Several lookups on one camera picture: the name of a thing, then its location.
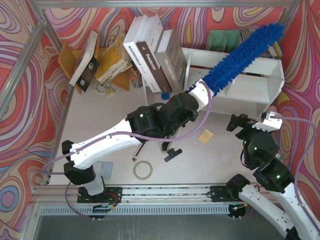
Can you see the beige tape roll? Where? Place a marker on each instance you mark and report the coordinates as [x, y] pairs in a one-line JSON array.
[[142, 170]]

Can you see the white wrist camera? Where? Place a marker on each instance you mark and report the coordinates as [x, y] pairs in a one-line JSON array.
[[200, 93], [269, 122]]

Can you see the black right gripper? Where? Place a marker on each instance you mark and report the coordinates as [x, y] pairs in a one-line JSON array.
[[243, 128]]

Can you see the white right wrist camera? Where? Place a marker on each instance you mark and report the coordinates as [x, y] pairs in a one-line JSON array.
[[269, 122]]

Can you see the grey Lonely One book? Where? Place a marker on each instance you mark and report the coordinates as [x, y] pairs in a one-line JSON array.
[[172, 60]]

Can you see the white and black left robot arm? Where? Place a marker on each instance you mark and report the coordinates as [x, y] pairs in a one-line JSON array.
[[159, 120]]

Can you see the white Mademoiselle book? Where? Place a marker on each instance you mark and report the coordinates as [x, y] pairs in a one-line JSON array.
[[135, 43]]

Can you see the black and beige stapler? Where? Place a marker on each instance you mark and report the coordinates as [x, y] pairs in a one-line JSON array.
[[164, 147]]

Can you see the beige and grey calculator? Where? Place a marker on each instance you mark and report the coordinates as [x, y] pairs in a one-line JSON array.
[[104, 169]]

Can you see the white and black leaning book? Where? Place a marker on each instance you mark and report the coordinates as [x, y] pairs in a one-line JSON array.
[[86, 64]]

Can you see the yellow worn paperback stack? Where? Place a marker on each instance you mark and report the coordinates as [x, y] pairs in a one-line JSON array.
[[113, 61]]

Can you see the yellow sticky note pad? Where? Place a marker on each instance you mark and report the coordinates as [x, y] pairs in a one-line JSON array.
[[205, 136]]

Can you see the beige binder clip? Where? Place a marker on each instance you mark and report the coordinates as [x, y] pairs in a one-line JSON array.
[[109, 91]]

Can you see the grey and blue book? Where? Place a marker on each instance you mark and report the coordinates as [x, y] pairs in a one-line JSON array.
[[275, 50]]

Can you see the blue microfiber duster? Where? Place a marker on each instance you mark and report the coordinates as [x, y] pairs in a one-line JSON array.
[[239, 59]]

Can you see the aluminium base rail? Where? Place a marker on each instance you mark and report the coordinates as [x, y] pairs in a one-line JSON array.
[[166, 200]]

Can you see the brown Fredonia book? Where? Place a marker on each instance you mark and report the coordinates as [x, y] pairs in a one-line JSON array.
[[157, 80]]

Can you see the brown notebooks in organizer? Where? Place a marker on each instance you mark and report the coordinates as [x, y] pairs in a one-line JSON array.
[[245, 33]]

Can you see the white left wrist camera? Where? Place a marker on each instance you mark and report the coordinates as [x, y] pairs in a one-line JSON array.
[[200, 93]]

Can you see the blue pencil sharpener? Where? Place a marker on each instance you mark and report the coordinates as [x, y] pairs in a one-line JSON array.
[[165, 96]]

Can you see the white wooden bookshelf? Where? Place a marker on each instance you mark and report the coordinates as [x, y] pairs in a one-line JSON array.
[[252, 91]]

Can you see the green desk organizer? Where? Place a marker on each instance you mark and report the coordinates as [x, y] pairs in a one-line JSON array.
[[224, 41]]

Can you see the clear tape roll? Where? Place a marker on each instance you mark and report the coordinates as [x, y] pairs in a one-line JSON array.
[[101, 88]]

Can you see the black binder clip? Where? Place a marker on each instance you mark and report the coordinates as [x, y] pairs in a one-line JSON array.
[[172, 154]]

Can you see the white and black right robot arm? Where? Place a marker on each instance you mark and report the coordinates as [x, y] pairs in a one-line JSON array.
[[295, 220]]

